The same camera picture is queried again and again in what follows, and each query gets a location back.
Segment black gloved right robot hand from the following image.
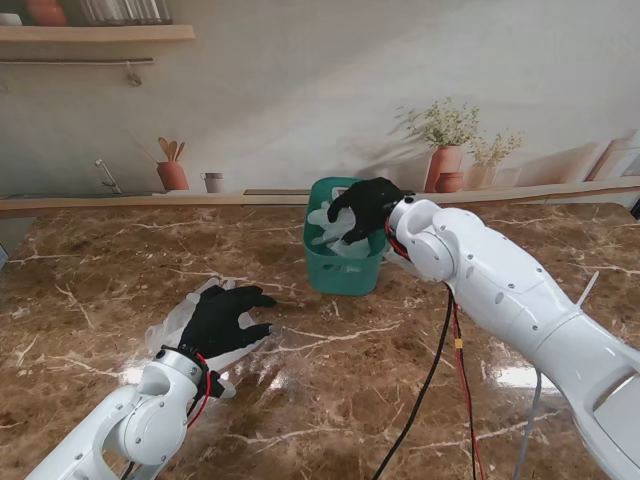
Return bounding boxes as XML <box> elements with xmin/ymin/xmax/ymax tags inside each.
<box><xmin>327</xmin><ymin>177</ymin><xmax>405</xmax><ymax>246</ymax></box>

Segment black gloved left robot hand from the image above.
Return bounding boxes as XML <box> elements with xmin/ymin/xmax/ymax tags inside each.
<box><xmin>180</xmin><ymin>285</ymin><xmax>279</xmax><ymax>360</ymax></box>

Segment green plastic basket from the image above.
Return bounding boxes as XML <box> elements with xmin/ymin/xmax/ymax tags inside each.
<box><xmin>303</xmin><ymin>177</ymin><xmax>389</xmax><ymax>297</ymax></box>

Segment red black left arm cables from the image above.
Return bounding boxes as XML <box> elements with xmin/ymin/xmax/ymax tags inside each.
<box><xmin>122</xmin><ymin>352</ymin><xmax>221</xmax><ymax>476</ymax></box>

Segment red black arm cables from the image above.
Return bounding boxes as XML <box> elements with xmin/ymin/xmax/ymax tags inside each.
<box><xmin>122</xmin><ymin>352</ymin><xmax>221</xmax><ymax>476</ymax></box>
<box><xmin>372</xmin><ymin>219</ymin><xmax>489</xmax><ymax>480</ymax></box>

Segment red black right arm cables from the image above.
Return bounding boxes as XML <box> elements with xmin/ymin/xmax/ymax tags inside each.
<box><xmin>372</xmin><ymin>219</ymin><xmax>489</xmax><ymax>480</ymax></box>

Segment white cable tie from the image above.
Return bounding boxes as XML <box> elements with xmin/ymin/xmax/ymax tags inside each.
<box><xmin>581</xmin><ymin>272</ymin><xmax>600</xmax><ymax>307</ymax></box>

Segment grey right arm cable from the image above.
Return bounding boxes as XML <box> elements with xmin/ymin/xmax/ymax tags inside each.
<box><xmin>513</xmin><ymin>369</ymin><xmax>545</xmax><ymax>480</ymax></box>

